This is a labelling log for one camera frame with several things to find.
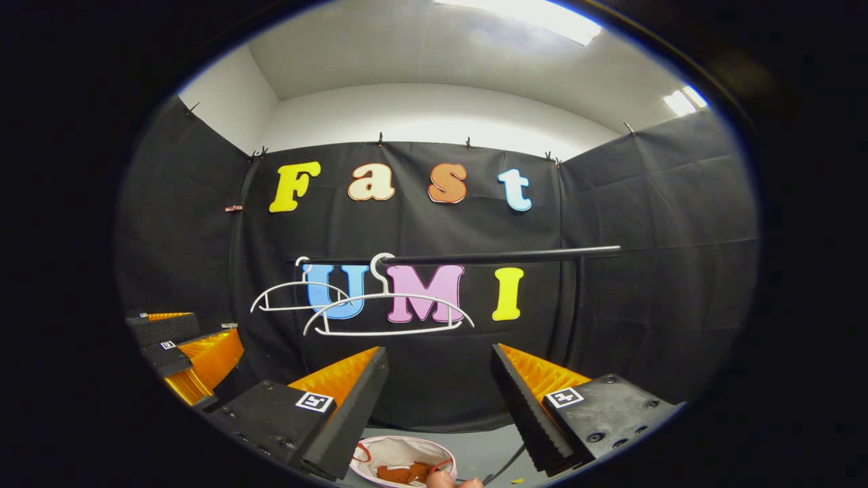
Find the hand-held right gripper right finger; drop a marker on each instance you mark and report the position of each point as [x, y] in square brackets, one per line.
[525, 417]

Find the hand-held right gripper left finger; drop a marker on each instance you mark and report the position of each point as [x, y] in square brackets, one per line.
[352, 413]

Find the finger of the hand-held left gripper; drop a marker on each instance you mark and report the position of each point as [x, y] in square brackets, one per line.
[166, 356]
[163, 329]

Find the white round laundry hamper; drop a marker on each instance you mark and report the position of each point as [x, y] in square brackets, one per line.
[400, 449]

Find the white plastic hanger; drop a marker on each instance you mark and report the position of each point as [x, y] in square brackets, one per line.
[305, 282]
[393, 295]

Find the black clothes rack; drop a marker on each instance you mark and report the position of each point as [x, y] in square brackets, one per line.
[508, 255]

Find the black backdrop cloth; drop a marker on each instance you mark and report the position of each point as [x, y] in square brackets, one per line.
[644, 271]

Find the small ceiling light panel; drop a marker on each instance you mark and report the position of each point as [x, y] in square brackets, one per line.
[683, 102]

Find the large ceiling light panel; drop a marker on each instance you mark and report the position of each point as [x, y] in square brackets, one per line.
[529, 13]

